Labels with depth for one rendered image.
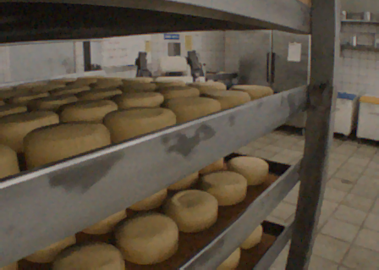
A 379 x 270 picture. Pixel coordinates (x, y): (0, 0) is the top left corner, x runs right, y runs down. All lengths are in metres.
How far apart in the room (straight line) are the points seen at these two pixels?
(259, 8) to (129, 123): 0.12
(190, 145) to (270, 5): 0.13
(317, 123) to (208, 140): 0.21
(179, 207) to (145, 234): 0.05
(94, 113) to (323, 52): 0.25
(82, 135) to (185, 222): 0.13
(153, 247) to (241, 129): 0.10
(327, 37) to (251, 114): 0.17
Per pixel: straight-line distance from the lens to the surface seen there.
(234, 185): 0.31
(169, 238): 0.23
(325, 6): 0.36
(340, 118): 5.12
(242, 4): 0.20
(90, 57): 0.62
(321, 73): 0.36
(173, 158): 0.15
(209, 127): 0.17
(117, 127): 0.19
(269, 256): 0.36
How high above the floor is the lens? 1.37
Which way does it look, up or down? 15 degrees down
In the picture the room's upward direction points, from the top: straight up
